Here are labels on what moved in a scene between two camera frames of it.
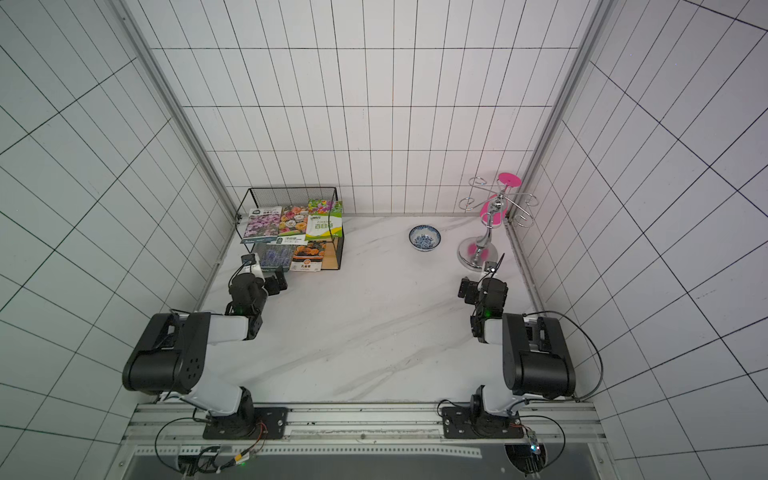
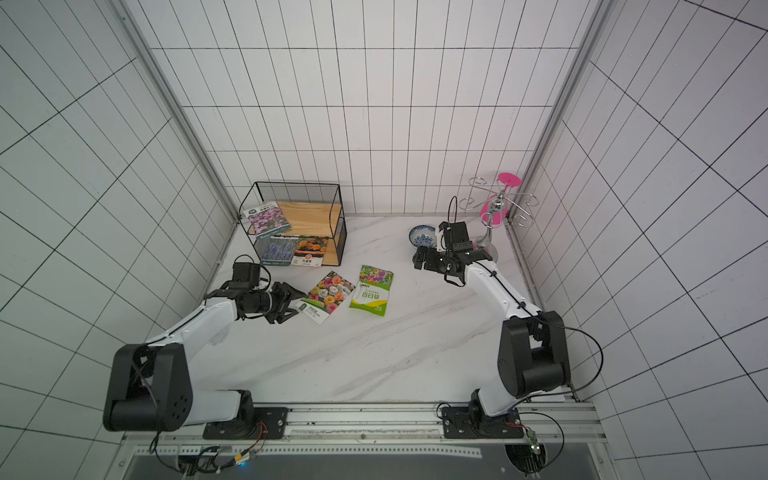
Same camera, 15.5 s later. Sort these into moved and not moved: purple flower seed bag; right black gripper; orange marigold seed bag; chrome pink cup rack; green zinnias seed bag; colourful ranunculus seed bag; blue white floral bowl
Moved: colourful ranunculus seed bag; purple flower seed bag; right black gripper; green zinnias seed bag
Not moved: orange marigold seed bag; blue white floral bowl; chrome pink cup rack
